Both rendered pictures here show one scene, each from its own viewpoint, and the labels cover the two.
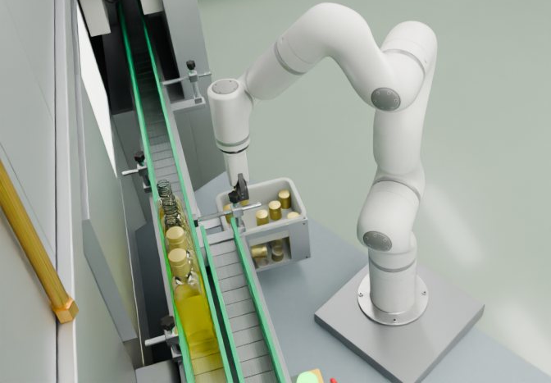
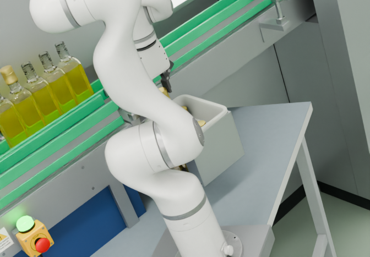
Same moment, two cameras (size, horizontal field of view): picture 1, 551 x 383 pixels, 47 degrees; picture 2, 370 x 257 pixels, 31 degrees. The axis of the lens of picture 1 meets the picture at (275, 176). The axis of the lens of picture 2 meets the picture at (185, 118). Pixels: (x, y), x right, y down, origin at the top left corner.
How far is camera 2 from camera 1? 1.69 m
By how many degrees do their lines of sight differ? 57
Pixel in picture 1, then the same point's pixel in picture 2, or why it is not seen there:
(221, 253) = not seen: hidden behind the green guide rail
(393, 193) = (137, 130)
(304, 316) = not seen: hidden behind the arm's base
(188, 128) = (323, 54)
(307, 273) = (217, 205)
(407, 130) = (96, 63)
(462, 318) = not seen: outside the picture
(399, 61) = not seen: outside the picture
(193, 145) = (329, 74)
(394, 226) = (109, 153)
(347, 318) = (170, 246)
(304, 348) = (140, 245)
